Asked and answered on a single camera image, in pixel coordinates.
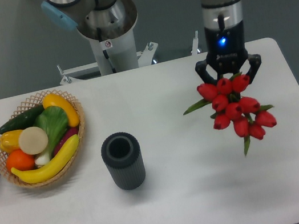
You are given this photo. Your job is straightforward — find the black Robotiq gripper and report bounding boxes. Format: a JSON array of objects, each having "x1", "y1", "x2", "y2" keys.
[{"x1": 195, "y1": 21, "x2": 262, "y2": 85}]

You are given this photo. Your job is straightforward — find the red tulip bouquet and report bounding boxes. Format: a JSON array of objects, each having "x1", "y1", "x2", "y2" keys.
[{"x1": 183, "y1": 73, "x2": 277, "y2": 155}]

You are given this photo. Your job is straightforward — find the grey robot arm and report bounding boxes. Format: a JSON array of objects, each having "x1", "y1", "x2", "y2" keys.
[{"x1": 41, "y1": 0, "x2": 261, "y2": 83}]

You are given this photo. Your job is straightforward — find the dark grey ribbed vase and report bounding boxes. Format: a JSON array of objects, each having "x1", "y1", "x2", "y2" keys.
[{"x1": 101, "y1": 132, "x2": 146, "y2": 190}]

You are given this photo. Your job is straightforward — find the purple eggplant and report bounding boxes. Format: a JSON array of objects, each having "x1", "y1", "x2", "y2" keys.
[{"x1": 52, "y1": 127, "x2": 79, "y2": 157}]

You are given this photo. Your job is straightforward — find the yellow squash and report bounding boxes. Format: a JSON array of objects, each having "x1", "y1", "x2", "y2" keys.
[{"x1": 42, "y1": 93, "x2": 80, "y2": 127}]

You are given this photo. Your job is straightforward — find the green bok choy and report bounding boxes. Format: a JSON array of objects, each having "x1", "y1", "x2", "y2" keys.
[{"x1": 34, "y1": 106, "x2": 68, "y2": 167}]

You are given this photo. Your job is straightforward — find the woven wicker basket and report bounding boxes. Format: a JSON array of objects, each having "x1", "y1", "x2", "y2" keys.
[{"x1": 0, "y1": 90, "x2": 85, "y2": 188}]

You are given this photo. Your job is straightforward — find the yellow banana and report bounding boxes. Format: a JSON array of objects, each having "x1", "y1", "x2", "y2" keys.
[{"x1": 11, "y1": 134, "x2": 80, "y2": 185}]

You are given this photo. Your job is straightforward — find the green cucumber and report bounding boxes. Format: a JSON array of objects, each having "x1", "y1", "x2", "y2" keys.
[{"x1": 0, "y1": 105, "x2": 44, "y2": 135}]

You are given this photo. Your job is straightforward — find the round beige disc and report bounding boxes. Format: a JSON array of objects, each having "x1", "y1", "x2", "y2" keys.
[{"x1": 18, "y1": 127, "x2": 49, "y2": 155}]

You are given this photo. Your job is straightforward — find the orange fruit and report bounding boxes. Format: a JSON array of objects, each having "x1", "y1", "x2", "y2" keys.
[{"x1": 6, "y1": 149, "x2": 35, "y2": 172}]

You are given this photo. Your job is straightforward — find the yellow bell pepper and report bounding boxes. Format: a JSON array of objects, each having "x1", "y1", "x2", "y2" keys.
[{"x1": 0, "y1": 129, "x2": 23, "y2": 154}]

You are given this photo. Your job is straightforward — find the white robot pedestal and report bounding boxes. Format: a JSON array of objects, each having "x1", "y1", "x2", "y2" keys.
[{"x1": 89, "y1": 30, "x2": 139, "y2": 76}]

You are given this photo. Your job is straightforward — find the white metal base frame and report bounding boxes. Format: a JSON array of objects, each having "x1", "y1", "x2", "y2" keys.
[{"x1": 57, "y1": 30, "x2": 202, "y2": 85}]

